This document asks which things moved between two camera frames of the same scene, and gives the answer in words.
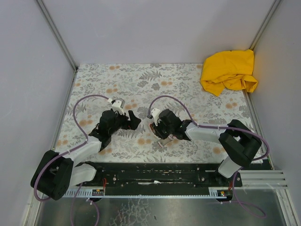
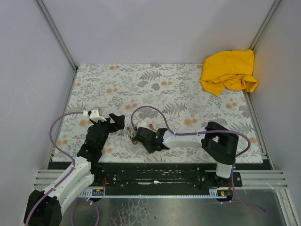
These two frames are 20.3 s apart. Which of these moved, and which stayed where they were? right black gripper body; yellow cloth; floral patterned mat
Moved: right black gripper body
Stayed: yellow cloth; floral patterned mat
